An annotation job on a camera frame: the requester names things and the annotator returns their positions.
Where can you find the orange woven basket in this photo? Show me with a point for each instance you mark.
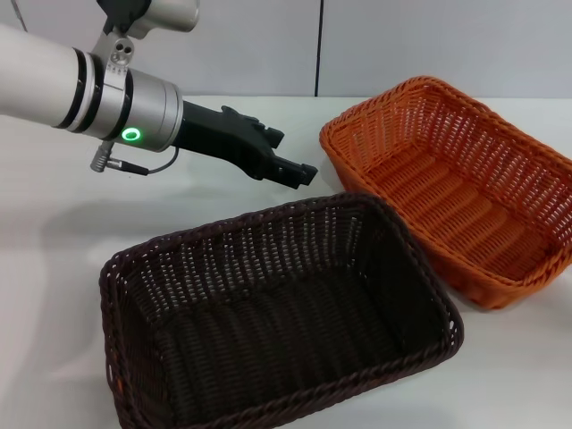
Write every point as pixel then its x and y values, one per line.
pixel 451 196

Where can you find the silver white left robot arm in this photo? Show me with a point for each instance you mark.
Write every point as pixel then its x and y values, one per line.
pixel 40 80

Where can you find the dark brown woven basket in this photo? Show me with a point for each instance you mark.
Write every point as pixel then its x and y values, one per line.
pixel 277 326

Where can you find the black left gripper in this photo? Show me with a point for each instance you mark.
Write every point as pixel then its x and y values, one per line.
pixel 219 138

